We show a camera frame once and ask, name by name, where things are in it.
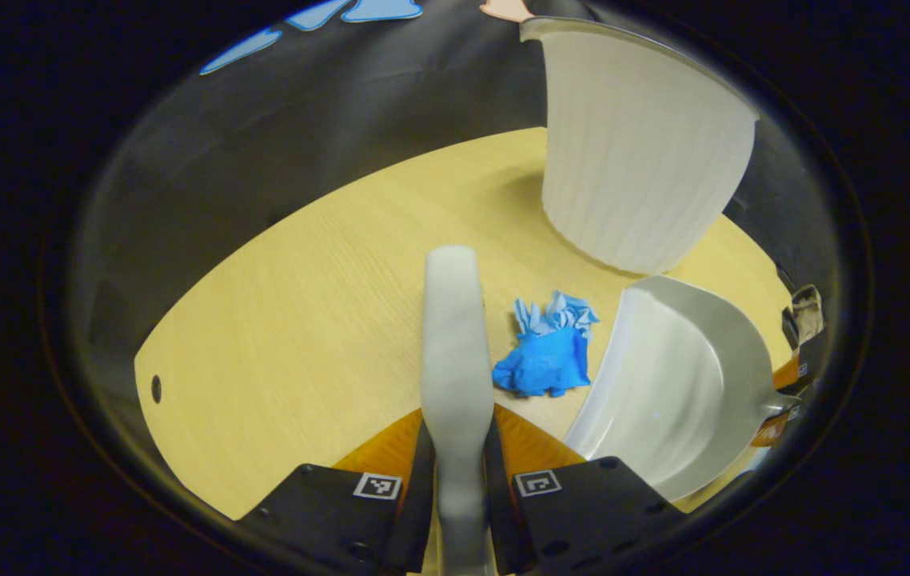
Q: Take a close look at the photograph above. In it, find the wooden desktop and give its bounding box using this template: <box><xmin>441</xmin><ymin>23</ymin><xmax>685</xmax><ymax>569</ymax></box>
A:
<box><xmin>134</xmin><ymin>126</ymin><xmax>796</xmax><ymax>576</ymax></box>

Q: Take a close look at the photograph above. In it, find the blue glove trash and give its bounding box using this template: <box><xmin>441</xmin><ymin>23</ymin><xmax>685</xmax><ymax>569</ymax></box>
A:
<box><xmin>492</xmin><ymin>290</ymin><xmax>601</xmax><ymax>398</ymax></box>

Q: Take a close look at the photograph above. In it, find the white garbage bin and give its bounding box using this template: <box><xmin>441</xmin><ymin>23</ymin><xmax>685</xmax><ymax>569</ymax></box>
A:
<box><xmin>519</xmin><ymin>16</ymin><xmax>760</xmax><ymax>275</ymax></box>

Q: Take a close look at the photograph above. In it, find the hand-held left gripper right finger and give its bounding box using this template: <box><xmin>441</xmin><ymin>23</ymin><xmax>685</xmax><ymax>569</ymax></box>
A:
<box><xmin>483</xmin><ymin>404</ymin><xmax>688</xmax><ymax>576</ymax></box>

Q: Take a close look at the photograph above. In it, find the white dustpan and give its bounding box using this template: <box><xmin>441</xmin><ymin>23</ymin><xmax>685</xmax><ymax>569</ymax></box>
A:
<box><xmin>563</xmin><ymin>274</ymin><xmax>801</xmax><ymax>503</ymax></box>

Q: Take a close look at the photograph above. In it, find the crumpled pale bag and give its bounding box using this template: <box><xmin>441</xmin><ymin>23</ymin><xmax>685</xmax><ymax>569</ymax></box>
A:
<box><xmin>791</xmin><ymin>286</ymin><xmax>825</xmax><ymax>345</ymax></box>

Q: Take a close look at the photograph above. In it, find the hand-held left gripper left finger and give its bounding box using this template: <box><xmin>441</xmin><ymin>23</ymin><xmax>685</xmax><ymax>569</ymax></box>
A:
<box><xmin>235</xmin><ymin>408</ymin><xmax>436</xmax><ymax>576</ymax></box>

